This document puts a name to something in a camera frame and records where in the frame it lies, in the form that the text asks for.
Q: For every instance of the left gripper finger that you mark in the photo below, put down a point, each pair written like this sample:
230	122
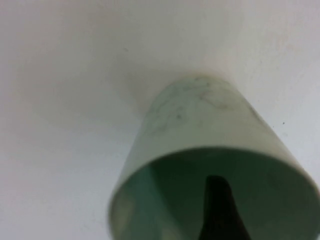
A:
220	212

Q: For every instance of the green marbled plastic cup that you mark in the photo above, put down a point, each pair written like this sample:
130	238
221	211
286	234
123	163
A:
200	120

